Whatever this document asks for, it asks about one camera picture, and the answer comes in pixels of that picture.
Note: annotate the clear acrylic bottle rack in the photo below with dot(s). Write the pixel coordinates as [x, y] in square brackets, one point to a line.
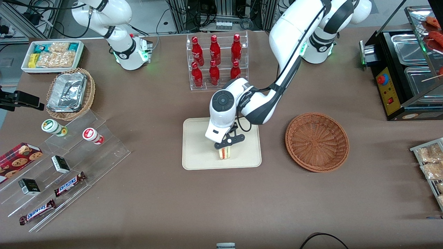
[207, 86]

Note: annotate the red cola bottle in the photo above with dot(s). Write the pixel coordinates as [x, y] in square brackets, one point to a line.
[197, 76]
[214, 74]
[235, 71]
[197, 52]
[215, 51]
[236, 49]

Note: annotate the white power strip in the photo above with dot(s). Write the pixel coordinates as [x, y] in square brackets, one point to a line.
[224, 25]

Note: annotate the clear acrylic stepped stand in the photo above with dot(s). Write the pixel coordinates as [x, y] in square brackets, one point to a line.
[104, 155]

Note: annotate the round brown wicker basket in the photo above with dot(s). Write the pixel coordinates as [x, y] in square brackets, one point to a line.
[316, 141]

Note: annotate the red cookie box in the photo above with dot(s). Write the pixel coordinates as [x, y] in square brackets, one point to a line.
[17, 160]

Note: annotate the white rectangular snack bin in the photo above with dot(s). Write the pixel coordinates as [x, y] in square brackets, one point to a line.
[26, 67]

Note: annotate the green lid white cup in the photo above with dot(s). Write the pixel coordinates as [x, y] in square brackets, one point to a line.
[52, 126]

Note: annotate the teal snack pack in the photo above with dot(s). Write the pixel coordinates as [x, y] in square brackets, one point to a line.
[73, 46]
[41, 47]

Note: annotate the beige plastic tray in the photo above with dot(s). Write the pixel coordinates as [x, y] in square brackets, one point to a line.
[197, 152]

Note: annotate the yellow snack pack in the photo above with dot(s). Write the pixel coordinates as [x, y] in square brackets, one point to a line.
[33, 60]

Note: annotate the aluminium frame rack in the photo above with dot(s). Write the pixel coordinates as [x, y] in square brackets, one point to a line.
[225, 7]

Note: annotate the black food warmer machine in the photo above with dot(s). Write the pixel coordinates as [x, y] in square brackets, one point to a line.
[389, 93]

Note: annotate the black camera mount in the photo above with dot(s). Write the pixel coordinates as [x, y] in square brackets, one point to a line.
[22, 99]

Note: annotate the stack of foil trays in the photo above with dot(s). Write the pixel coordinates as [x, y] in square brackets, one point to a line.
[67, 92]

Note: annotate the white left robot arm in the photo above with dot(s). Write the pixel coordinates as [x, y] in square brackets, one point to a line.
[290, 31]

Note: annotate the Snickers chocolate bar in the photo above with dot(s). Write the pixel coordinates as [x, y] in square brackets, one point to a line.
[37, 212]
[69, 184]

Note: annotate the red lid white cup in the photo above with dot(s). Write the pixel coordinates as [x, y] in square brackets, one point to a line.
[91, 135]

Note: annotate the clear bag of crackers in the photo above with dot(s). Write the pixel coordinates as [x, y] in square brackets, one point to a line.
[57, 59]
[59, 46]

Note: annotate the light oval wicker basket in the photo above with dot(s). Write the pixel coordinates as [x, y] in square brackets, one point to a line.
[90, 93]

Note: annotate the small black carton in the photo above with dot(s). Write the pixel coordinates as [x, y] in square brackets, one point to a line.
[29, 186]
[60, 164]

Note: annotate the clear bag of snacks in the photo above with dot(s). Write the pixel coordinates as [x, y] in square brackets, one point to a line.
[432, 171]
[429, 154]

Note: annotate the triangular sandwich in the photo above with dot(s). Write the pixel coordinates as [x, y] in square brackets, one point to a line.
[225, 153]

